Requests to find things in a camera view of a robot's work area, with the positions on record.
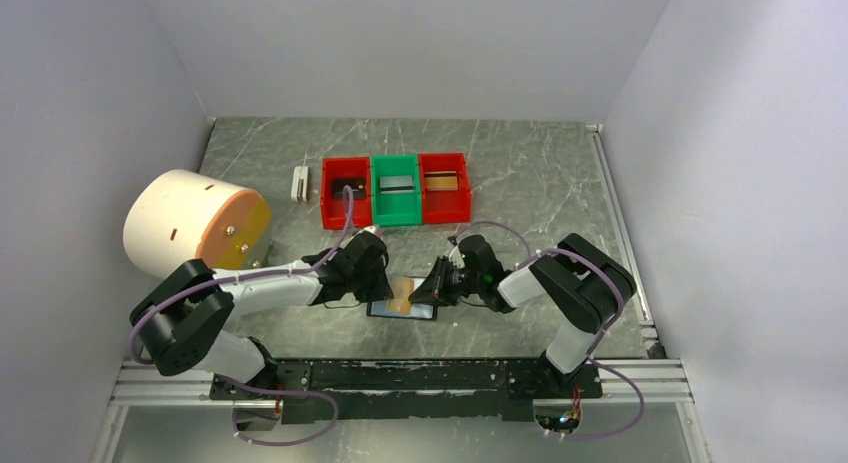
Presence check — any aluminium frame rail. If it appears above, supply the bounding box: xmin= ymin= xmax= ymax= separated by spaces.
xmin=96 ymin=117 xmax=709 ymax=462

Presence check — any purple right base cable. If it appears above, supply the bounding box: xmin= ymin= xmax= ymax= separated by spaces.
xmin=543 ymin=357 xmax=645 ymax=444

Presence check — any white orange cylinder drum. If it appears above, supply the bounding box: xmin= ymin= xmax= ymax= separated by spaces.
xmin=123 ymin=169 xmax=272 ymax=279

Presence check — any red plastic bin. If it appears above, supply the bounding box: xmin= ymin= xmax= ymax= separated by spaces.
xmin=320 ymin=156 xmax=373 ymax=230
xmin=418 ymin=153 xmax=472 ymax=225

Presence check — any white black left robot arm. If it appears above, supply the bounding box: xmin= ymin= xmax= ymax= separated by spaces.
xmin=128 ymin=230 xmax=392 ymax=399

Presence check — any black leather card holder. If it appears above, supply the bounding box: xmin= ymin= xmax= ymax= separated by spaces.
xmin=366 ymin=275 xmax=437 ymax=321

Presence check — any black card in bin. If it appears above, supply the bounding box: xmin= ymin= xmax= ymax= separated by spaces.
xmin=331 ymin=179 xmax=368 ymax=201

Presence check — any small white clip block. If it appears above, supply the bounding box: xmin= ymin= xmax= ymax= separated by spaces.
xmin=290 ymin=165 xmax=310 ymax=203

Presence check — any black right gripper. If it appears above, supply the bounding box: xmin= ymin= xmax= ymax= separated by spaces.
xmin=408 ymin=255 xmax=483 ymax=307

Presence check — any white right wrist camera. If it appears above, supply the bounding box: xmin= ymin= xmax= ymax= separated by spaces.
xmin=448 ymin=246 xmax=464 ymax=267

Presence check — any gold card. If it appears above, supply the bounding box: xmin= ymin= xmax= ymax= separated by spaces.
xmin=424 ymin=172 xmax=459 ymax=192

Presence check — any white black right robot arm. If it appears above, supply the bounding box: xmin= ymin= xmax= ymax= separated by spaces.
xmin=409 ymin=233 xmax=637 ymax=397

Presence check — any green plastic bin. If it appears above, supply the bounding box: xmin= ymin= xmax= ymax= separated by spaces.
xmin=370 ymin=154 xmax=422 ymax=227

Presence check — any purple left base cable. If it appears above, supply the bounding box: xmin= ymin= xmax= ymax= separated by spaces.
xmin=218 ymin=373 xmax=340 ymax=447

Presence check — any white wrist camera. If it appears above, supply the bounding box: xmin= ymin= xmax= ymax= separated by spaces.
xmin=448 ymin=246 xmax=464 ymax=267
xmin=362 ymin=225 xmax=383 ymax=238

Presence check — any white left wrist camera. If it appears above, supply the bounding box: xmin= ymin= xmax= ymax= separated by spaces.
xmin=362 ymin=225 xmax=383 ymax=238

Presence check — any orange card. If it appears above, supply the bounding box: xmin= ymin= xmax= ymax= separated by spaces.
xmin=387 ymin=276 xmax=415 ymax=315

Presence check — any silver card in bin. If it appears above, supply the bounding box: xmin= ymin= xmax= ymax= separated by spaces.
xmin=378 ymin=175 xmax=416 ymax=195

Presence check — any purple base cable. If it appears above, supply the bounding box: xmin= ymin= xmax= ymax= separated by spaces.
xmin=543 ymin=357 xmax=645 ymax=444
xmin=218 ymin=373 xmax=340 ymax=447

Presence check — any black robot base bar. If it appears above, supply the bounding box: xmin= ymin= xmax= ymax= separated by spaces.
xmin=209 ymin=358 xmax=603 ymax=424

